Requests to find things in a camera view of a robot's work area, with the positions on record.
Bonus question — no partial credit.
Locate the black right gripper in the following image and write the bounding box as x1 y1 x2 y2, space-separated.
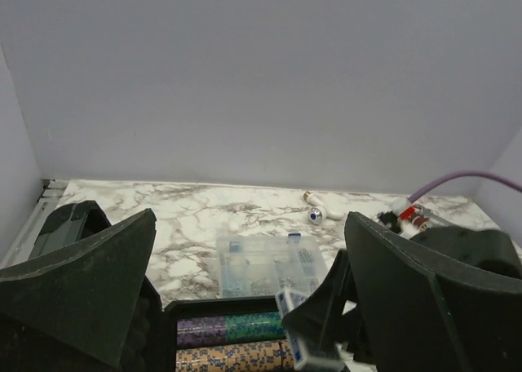
407 224 522 281

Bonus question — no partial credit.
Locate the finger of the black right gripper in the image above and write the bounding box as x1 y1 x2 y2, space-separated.
281 249 359 355

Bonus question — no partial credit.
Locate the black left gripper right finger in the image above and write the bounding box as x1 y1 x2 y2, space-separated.
345 212 521 371

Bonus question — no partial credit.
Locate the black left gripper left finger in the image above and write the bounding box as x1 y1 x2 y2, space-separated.
1 209 156 371

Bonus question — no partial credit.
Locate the blue playing card deck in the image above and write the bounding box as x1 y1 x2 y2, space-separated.
275 288 343 371

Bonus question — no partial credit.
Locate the black poker set case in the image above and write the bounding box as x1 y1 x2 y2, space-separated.
30 200 368 372

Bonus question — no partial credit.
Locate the orange poker chip row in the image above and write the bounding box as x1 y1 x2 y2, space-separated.
174 340 294 372

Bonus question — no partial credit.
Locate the clear plastic organizer box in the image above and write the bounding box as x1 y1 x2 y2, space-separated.
215 233 328 299

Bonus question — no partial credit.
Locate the green poker chip row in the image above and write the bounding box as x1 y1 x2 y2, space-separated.
176 312 285 348

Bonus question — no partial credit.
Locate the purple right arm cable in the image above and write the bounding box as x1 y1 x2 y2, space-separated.
407 170 522 208

